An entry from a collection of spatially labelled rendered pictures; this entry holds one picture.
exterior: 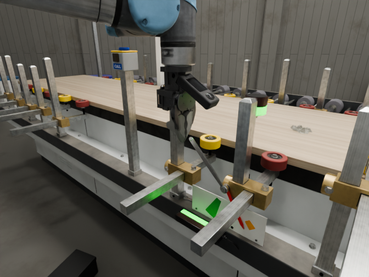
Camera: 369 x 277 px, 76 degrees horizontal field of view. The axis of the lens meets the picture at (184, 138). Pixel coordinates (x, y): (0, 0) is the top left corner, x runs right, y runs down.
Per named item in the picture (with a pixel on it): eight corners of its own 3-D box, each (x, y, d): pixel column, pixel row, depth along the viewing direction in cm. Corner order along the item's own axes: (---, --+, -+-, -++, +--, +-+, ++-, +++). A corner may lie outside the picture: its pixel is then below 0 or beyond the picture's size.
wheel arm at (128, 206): (127, 219, 65) (126, 205, 63) (120, 213, 67) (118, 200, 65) (215, 162, 95) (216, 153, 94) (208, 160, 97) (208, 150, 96)
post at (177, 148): (178, 204, 89) (176, 73, 71) (171, 200, 91) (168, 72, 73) (184, 200, 91) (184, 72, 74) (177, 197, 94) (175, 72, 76)
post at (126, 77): (134, 177, 103) (124, 71, 87) (127, 173, 106) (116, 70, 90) (141, 173, 106) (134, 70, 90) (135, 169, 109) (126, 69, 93)
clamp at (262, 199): (264, 211, 64) (266, 195, 62) (221, 192, 72) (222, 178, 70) (272, 201, 68) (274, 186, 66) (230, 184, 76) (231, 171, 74)
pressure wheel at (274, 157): (277, 195, 75) (283, 162, 70) (253, 186, 79) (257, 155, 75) (286, 184, 80) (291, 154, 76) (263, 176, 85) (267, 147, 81)
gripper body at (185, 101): (174, 105, 72) (174, 64, 68) (196, 110, 67) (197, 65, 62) (156, 110, 67) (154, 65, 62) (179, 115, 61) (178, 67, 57)
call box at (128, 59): (123, 73, 85) (122, 50, 82) (112, 72, 89) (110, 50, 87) (139, 71, 90) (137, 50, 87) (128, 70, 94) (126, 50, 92)
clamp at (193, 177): (191, 187, 79) (191, 173, 78) (163, 173, 88) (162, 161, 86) (202, 179, 84) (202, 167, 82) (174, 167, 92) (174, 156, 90)
